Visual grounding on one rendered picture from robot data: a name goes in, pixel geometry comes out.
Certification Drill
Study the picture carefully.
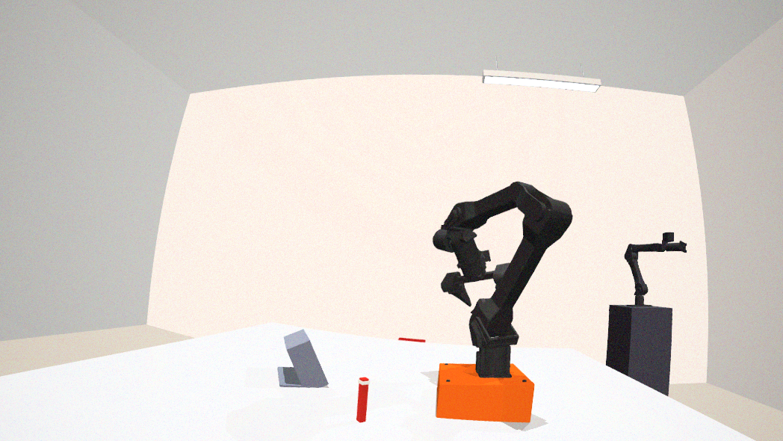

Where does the red peg with white band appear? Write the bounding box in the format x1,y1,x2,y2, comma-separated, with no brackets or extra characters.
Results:
356,377,370,423

